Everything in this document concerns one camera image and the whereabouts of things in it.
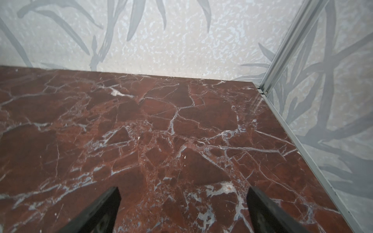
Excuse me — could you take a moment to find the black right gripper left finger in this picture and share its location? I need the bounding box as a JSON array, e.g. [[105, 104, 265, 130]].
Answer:
[[58, 187, 121, 233]]

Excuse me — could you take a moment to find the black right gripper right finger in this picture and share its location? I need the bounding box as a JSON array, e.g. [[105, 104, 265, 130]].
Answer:
[[246, 186, 308, 233]]

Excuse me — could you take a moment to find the aluminium frame corner post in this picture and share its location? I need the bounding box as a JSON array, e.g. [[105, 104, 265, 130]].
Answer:
[[259, 1, 320, 95]]

